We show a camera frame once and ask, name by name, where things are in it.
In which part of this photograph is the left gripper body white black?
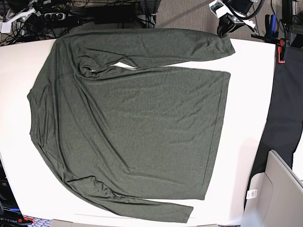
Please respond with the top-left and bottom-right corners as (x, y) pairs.
(209, 0), (258, 34)

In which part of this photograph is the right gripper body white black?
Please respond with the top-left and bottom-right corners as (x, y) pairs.
(0, 6), (36, 33)

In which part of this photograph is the dark green long-sleeve shirt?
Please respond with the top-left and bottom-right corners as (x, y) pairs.
(27, 29), (235, 223)

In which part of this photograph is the red black table clamp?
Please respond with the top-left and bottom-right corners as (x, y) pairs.
(277, 38), (290, 63)

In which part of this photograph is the black box under table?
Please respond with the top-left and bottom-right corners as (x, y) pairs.
(94, 7), (134, 24)

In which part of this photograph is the white barcode label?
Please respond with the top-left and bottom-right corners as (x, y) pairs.
(246, 189), (258, 200)

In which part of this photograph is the beige plastic bin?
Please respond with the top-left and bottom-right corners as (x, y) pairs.
(241, 150), (303, 227)

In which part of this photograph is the red clamp lower left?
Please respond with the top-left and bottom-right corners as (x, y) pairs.
(17, 217), (35, 225)

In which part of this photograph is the blue handled clamp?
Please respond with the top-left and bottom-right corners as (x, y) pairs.
(265, 14), (278, 43)

